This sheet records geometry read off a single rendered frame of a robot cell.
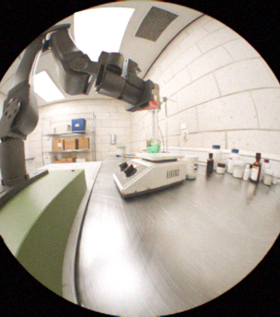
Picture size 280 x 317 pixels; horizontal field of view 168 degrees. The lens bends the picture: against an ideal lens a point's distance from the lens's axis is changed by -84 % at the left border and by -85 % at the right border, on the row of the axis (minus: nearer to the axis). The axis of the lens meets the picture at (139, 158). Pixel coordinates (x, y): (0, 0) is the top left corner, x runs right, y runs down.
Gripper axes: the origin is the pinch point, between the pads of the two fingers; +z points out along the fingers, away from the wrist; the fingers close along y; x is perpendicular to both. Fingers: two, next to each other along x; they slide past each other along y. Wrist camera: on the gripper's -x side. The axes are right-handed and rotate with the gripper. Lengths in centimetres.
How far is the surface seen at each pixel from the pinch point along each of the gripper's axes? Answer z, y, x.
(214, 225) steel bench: -11.3, -20.2, 25.5
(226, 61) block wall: 33, -39, -47
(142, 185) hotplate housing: -10.9, -4.6, 22.9
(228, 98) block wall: 38, -29, -18
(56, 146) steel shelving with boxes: -50, 239, 8
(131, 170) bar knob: -11.0, -1.0, 20.1
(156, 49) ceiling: 51, 29, -131
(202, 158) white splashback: 43.8, -8.7, 20.5
